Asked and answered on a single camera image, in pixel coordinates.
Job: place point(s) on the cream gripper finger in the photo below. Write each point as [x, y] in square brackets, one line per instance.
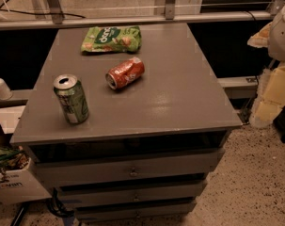
[261, 38]

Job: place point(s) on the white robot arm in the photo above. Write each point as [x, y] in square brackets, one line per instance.
[272, 37]

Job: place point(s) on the red coke can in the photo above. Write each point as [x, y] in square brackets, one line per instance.
[125, 73]

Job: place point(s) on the green soda can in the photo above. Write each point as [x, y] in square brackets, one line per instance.
[71, 96]

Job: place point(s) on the top grey drawer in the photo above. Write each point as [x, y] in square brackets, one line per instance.
[128, 168]

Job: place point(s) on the grey drawer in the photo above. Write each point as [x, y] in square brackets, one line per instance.
[128, 168]
[136, 210]
[135, 193]

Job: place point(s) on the green chip bag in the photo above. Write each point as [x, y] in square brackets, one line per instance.
[112, 39]

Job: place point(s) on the grey drawer cabinet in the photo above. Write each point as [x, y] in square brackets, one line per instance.
[176, 105]

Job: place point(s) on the middle grey drawer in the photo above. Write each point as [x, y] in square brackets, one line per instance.
[135, 193]

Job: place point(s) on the bottom grey drawer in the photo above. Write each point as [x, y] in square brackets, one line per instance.
[136, 210]

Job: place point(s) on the white plastic bottle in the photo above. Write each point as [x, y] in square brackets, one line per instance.
[5, 92]

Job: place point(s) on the white cardboard box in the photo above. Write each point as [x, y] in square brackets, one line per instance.
[18, 185]

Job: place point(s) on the metal frame rail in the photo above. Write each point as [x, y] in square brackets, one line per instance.
[233, 16]

